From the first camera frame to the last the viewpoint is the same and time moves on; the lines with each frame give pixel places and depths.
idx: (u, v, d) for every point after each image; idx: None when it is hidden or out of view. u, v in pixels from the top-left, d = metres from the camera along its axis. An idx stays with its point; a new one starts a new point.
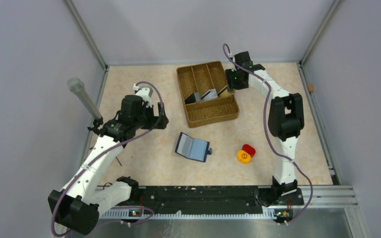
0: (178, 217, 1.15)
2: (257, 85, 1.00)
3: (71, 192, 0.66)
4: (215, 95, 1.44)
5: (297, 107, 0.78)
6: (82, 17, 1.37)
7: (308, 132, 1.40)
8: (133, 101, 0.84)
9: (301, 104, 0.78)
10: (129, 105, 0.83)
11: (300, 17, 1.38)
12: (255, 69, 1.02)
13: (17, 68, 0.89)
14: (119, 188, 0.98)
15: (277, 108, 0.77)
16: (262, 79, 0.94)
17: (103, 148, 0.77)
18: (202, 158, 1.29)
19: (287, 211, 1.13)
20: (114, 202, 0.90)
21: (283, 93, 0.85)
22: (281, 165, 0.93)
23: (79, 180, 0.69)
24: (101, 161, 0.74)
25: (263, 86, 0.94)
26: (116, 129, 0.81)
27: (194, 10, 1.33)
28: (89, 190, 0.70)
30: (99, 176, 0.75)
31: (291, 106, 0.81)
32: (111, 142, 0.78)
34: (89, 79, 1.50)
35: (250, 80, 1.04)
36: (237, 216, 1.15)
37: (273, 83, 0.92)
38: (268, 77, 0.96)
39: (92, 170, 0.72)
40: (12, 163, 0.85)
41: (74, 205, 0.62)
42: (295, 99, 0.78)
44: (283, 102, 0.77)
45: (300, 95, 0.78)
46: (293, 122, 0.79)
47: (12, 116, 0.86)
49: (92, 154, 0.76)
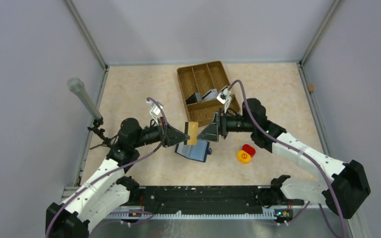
0: (178, 217, 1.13)
2: (285, 153, 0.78)
3: (70, 207, 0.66)
4: (216, 95, 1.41)
5: (362, 181, 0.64)
6: (81, 17, 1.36)
7: (308, 132, 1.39)
8: (128, 134, 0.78)
9: (363, 173, 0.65)
10: (125, 138, 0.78)
11: (301, 17, 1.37)
12: (275, 136, 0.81)
13: (16, 67, 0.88)
14: (116, 193, 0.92)
15: (345, 193, 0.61)
16: (297, 150, 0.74)
17: (107, 171, 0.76)
18: (202, 158, 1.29)
19: (287, 211, 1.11)
20: (110, 209, 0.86)
21: (337, 166, 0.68)
22: (299, 193, 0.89)
23: (78, 197, 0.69)
24: (103, 182, 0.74)
25: (301, 158, 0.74)
26: (122, 155, 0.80)
27: (194, 10, 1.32)
28: (86, 208, 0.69)
30: (98, 195, 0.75)
31: (349, 178, 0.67)
32: (114, 165, 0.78)
34: (89, 79, 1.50)
35: (276, 149, 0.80)
36: (237, 216, 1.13)
37: (311, 151, 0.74)
38: (299, 143, 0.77)
39: (93, 188, 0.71)
40: (12, 162, 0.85)
41: (70, 220, 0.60)
42: (358, 172, 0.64)
44: (347, 182, 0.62)
45: (359, 164, 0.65)
46: (361, 196, 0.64)
47: (13, 116, 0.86)
49: (95, 174, 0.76)
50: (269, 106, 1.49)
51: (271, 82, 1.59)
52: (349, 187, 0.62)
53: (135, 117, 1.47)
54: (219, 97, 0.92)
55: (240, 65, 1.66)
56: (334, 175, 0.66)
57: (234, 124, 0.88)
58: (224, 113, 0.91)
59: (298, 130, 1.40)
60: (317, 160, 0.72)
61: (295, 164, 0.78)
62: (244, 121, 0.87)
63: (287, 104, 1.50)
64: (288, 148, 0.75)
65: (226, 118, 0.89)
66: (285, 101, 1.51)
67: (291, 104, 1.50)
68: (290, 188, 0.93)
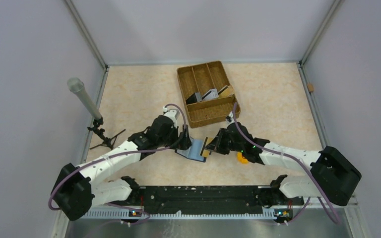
0: (178, 217, 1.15)
2: (274, 160, 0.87)
3: (84, 172, 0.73)
4: (216, 95, 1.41)
5: (343, 163, 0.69)
6: (81, 17, 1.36)
7: (308, 132, 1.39)
8: (162, 124, 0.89)
9: (341, 155, 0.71)
10: (159, 126, 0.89)
11: (301, 18, 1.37)
12: (262, 145, 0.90)
13: (17, 67, 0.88)
14: (120, 186, 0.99)
15: (326, 177, 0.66)
16: (278, 152, 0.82)
17: (126, 150, 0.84)
18: (202, 158, 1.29)
19: (287, 211, 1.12)
20: (109, 199, 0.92)
21: (314, 155, 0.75)
22: (295, 189, 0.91)
23: (95, 165, 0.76)
24: (120, 159, 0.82)
25: (284, 159, 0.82)
26: (143, 141, 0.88)
27: (194, 11, 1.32)
28: (97, 179, 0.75)
30: (110, 172, 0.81)
31: (333, 164, 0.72)
32: (134, 148, 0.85)
34: (88, 79, 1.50)
35: (265, 159, 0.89)
36: (236, 216, 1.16)
37: (291, 150, 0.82)
38: (281, 147, 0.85)
39: (109, 161, 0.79)
40: (12, 164, 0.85)
41: (81, 184, 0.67)
42: (334, 156, 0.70)
44: (325, 166, 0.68)
45: (334, 148, 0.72)
46: (354, 179, 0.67)
47: (11, 117, 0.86)
49: (114, 150, 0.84)
50: (269, 106, 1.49)
51: (271, 82, 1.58)
52: (328, 171, 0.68)
53: (135, 116, 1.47)
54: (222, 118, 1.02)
55: (240, 65, 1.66)
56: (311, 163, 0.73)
57: (227, 140, 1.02)
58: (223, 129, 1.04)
59: (298, 130, 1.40)
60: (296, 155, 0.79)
61: (284, 166, 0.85)
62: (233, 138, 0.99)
63: (287, 104, 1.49)
64: (273, 153, 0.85)
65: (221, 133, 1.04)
66: (285, 101, 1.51)
67: (291, 104, 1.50)
68: (288, 186, 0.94)
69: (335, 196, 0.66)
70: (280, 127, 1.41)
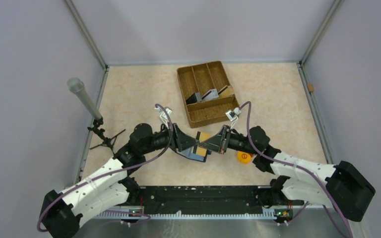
0: (178, 217, 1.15)
2: (284, 171, 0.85)
3: (67, 198, 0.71)
4: (216, 95, 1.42)
5: (357, 179, 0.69)
6: (81, 17, 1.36)
7: (308, 132, 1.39)
8: (139, 139, 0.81)
9: (356, 171, 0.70)
10: (136, 142, 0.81)
11: (300, 18, 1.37)
12: (272, 155, 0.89)
13: (16, 67, 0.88)
14: (115, 193, 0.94)
15: (341, 193, 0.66)
16: (291, 164, 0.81)
17: (110, 170, 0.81)
18: (202, 158, 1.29)
19: (287, 212, 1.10)
20: (103, 208, 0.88)
21: (328, 170, 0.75)
22: (301, 195, 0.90)
23: (77, 190, 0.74)
24: (104, 180, 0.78)
25: (296, 171, 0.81)
26: (128, 158, 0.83)
27: (194, 10, 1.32)
28: (81, 203, 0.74)
30: (96, 193, 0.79)
31: (347, 179, 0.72)
32: (119, 166, 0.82)
34: (88, 79, 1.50)
35: (276, 169, 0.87)
36: (236, 216, 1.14)
37: (304, 162, 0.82)
38: (293, 159, 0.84)
39: (93, 185, 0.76)
40: (12, 163, 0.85)
41: (63, 211, 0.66)
42: (350, 171, 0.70)
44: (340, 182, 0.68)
45: (349, 164, 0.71)
46: (368, 194, 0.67)
47: (11, 117, 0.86)
49: (98, 171, 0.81)
50: (269, 106, 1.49)
51: (271, 82, 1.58)
52: (344, 187, 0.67)
53: (135, 117, 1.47)
54: (228, 113, 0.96)
55: (240, 65, 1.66)
56: (327, 178, 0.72)
57: (236, 142, 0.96)
58: (230, 129, 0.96)
59: (298, 130, 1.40)
60: (309, 168, 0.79)
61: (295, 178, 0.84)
62: (246, 143, 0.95)
63: (287, 104, 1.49)
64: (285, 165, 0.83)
65: (230, 135, 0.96)
66: (285, 101, 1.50)
67: (291, 104, 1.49)
68: (292, 190, 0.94)
69: (349, 211, 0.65)
70: (280, 127, 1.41)
